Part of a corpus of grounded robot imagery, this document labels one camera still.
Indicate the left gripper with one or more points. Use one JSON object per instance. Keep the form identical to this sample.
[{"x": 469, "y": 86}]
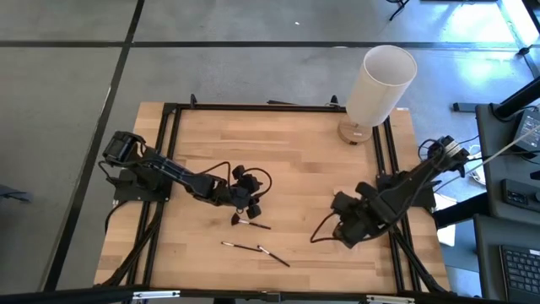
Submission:
[{"x": 238, "y": 197}]

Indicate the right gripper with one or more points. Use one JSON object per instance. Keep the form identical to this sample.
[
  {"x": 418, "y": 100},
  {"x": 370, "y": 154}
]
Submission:
[{"x": 352, "y": 226}]

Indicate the black fan makeup brush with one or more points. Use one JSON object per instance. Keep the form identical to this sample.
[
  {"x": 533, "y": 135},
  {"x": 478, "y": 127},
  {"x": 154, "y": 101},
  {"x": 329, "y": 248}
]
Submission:
[{"x": 253, "y": 224}]

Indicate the thin black makeup brush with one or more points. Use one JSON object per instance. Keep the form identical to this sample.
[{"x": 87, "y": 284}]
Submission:
[{"x": 242, "y": 247}]

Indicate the black makeup brush Solve print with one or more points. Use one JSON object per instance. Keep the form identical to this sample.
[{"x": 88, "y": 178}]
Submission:
[{"x": 274, "y": 256}]

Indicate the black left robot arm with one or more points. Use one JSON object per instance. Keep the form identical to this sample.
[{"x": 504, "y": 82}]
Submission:
[{"x": 169, "y": 171}]

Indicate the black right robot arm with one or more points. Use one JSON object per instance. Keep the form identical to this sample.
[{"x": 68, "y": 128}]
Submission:
[{"x": 405, "y": 190}]

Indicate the white paper sheet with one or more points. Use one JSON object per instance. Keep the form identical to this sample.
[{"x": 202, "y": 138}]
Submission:
[{"x": 447, "y": 234}]

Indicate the black desk leg bar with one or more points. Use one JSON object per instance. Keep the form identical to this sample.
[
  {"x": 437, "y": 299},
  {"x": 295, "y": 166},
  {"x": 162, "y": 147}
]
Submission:
[{"x": 468, "y": 211}]

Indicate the white shade wooden table lamp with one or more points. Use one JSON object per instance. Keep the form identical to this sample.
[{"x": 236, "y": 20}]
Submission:
[{"x": 379, "y": 93}]

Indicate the grey desk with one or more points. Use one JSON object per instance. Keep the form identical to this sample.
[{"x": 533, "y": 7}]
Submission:
[
  {"x": 491, "y": 169},
  {"x": 485, "y": 262}
]

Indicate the grey stand foot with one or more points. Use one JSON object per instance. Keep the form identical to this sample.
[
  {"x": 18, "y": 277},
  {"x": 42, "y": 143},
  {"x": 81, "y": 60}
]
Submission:
[{"x": 464, "y": 107}]

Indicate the black control box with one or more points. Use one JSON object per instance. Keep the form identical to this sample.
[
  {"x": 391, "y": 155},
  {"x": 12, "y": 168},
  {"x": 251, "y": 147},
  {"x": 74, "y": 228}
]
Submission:
[{"x": 516, "y": 194}]

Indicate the black keyboard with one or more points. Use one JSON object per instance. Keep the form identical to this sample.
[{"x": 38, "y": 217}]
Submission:
[{"x": 521, "y": 270}]

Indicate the dark tablet device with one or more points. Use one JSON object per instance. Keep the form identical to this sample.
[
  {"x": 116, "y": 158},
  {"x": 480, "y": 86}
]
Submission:
[{"x": 529, "y": 128}]

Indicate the black monitor pole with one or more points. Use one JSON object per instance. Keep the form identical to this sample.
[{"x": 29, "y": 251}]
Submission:
[{"x": 519, "y": 99}]

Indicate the black chair base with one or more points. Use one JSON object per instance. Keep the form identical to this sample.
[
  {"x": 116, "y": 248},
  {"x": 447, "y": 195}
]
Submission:
[{"x": 398, "y": 7}]

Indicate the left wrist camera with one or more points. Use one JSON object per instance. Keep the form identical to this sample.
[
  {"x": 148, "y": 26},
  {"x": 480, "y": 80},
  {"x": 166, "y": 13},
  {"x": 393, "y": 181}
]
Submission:
[{"x": 252, "y": 184}]

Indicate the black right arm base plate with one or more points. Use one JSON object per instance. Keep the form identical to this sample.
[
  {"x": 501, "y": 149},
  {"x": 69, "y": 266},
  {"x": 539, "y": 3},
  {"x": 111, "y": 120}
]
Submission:
[{"x": 422, "y": 198}]

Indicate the silver rig bracket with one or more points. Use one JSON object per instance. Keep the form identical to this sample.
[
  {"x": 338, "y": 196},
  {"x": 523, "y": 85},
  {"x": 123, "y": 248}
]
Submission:
[
  {"x": 156, "y": 294},
  {"x": 390, "y": 300}
]

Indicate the black aluminium table frame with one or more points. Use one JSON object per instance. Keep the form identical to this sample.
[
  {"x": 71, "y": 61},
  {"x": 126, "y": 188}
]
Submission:
[{"x": 261, "y": 107}]

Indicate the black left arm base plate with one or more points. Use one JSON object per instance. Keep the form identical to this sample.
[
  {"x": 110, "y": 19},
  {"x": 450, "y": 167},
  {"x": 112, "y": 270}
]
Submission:
[{"x": 126, "y": 192}]

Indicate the black camera rig crossbar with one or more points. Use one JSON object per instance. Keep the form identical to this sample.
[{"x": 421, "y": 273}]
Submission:
[{"x": 84, "y": 294}]

